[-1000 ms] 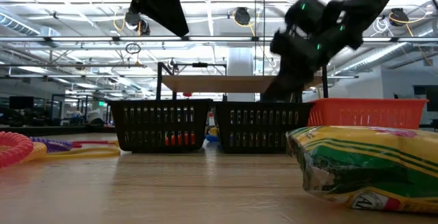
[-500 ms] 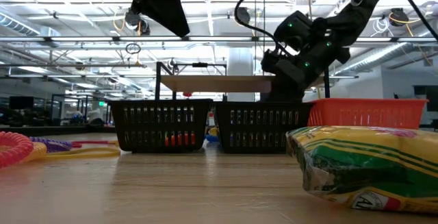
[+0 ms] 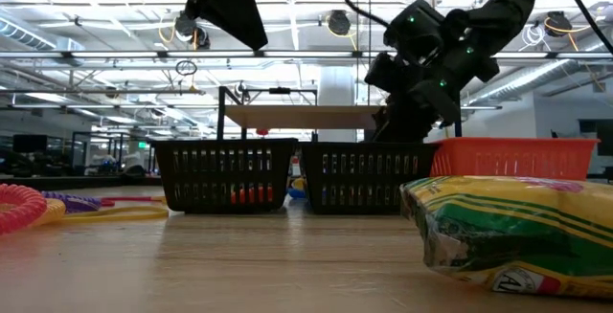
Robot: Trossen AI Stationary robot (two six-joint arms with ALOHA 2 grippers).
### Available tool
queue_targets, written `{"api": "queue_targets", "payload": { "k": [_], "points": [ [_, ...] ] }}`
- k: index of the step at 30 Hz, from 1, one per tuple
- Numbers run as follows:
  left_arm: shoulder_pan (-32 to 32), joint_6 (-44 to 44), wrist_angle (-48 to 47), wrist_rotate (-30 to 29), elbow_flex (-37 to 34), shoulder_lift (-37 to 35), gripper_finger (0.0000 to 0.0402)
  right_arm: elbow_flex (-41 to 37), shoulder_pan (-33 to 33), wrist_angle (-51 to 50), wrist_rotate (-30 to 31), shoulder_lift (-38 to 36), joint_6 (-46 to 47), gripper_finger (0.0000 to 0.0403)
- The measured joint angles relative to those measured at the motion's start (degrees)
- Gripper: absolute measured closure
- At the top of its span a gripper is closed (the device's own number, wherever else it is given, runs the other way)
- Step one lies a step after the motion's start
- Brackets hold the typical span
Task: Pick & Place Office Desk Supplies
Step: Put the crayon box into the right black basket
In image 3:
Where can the orange slotted plastic basket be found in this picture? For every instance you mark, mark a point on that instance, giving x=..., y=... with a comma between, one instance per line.
x=517, y=157

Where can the black slotted plastic basket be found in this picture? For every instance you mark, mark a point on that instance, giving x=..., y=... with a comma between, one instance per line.
x=215, y=177
x=364, y=180

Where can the silver ventilation duct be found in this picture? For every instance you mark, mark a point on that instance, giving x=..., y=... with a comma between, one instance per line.
x=24, y=35
x=536, y=78

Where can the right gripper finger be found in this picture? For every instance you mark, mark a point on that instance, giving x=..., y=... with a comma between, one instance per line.
x=402, y=128

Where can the long red rubber band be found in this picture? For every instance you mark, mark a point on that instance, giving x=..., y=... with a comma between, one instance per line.
x=129, y=199

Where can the wooden shelf riser black legs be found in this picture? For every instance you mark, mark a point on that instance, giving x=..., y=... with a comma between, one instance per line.
x=297, y=117

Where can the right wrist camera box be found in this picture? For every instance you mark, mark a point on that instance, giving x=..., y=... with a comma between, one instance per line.
x=380, y=73

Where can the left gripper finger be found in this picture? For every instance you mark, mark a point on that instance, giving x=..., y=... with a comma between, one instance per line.
x=234, y=2

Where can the yellow rubber band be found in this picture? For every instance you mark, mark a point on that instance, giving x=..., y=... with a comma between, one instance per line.
x=120, y=215

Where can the long ceiling light bar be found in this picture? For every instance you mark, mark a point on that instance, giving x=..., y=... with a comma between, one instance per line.
x=215, y=54

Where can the black background monitor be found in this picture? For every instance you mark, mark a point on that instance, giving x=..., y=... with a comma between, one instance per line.
x=29, y=143

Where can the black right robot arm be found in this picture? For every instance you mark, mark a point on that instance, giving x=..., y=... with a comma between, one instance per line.
x=498, y=11

